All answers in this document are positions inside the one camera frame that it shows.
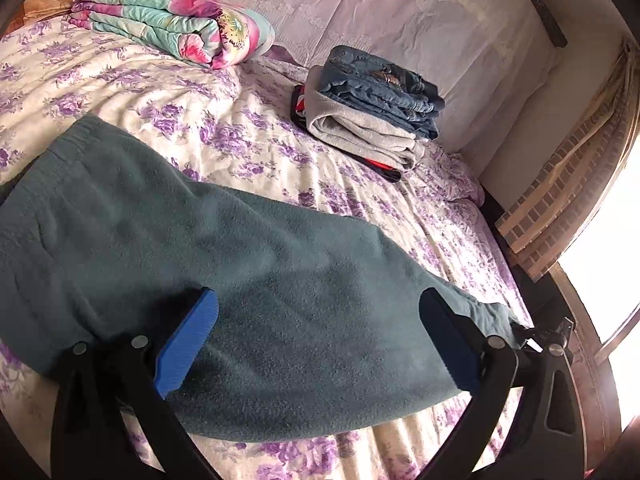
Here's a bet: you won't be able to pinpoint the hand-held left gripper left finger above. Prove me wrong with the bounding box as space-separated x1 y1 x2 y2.
50 287 221 480

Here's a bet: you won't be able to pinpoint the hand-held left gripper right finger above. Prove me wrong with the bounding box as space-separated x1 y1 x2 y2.
415 287 588 480

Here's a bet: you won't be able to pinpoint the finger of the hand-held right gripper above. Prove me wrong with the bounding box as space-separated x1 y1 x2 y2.
511 316 576 353

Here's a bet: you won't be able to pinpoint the teal fleece pants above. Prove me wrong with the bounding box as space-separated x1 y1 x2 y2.
0 112 531 443

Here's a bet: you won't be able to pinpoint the window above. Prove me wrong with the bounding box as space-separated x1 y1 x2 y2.
555 160 640 361

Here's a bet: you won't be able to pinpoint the brick pattern curtain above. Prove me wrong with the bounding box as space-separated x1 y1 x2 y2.
495 40 640 281

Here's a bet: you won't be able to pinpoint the purple floral pillow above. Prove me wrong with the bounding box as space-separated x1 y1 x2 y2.
410 140 486 203

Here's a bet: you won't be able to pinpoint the folded red black garment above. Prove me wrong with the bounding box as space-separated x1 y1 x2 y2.
290 85 403 182

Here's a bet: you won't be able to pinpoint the folded grey sweatpants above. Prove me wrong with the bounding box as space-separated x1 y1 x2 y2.
304 67 426 171

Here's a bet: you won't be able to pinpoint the folded blue jeans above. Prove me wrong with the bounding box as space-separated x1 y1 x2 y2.
317 45 446 141

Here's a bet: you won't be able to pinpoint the folded floral quilt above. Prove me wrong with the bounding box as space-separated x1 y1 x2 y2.
67 0 277 71

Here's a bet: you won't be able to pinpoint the lace covered headboard pillows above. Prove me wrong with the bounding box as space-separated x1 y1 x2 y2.
85 0 561 161

